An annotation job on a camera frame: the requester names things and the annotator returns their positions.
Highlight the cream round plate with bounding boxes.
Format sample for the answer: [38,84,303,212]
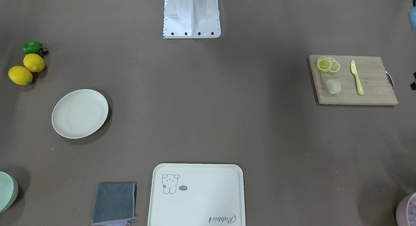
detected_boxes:
[51,89,109,139]

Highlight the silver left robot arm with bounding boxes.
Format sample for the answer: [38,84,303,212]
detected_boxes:
[408,0,416,32]

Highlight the cream rabbit serving tray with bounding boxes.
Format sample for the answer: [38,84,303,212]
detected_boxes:
[148,163,246,226]

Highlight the lemon slices stack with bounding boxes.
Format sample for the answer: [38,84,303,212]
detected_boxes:
[317,56,341,73]

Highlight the grey folded cloth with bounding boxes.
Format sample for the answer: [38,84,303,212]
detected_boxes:
[92,182,136,226]

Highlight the wooden cutting board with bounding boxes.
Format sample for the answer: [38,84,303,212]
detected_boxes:
[309,55,398,105]

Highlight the yellow plastic knife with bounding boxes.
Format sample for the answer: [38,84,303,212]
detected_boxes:
[350,60,364,95]

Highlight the dark purple grapes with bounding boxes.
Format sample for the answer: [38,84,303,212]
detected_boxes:
[37,47,49,58]

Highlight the yellow lemon near lime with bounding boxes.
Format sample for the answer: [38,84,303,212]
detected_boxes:
[23,54,46,72]

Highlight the green plastic lime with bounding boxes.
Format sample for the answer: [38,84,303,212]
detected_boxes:
[22,41,43,54]

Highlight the yellow lemon outer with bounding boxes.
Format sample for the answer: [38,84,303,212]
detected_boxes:
[8,66,33,85]

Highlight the mint green bowl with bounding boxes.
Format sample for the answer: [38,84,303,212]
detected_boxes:
[0,171,18,213]

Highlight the pink bowl with ice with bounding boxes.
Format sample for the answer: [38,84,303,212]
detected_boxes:
[396,193,416,226]

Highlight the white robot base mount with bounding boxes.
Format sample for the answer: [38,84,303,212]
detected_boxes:
[162,0,221,39]

